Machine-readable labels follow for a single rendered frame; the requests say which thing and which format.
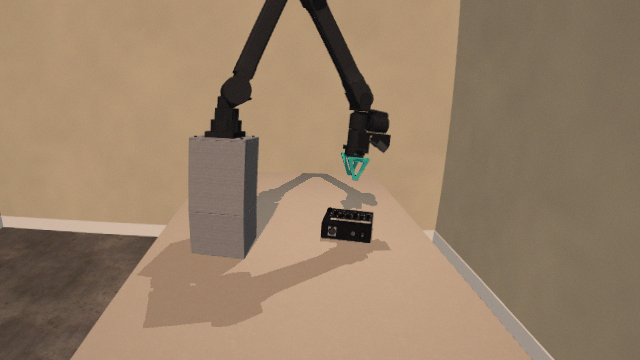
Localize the black lighting desk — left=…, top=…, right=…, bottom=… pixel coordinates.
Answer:
left=321, top=207, right=374, bottom=243

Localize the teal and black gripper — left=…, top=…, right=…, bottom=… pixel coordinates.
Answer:
left=341, top=129, right=370, bottom=181

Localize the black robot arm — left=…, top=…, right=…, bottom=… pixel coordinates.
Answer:
left=205, top=0, right=391, bottom=152

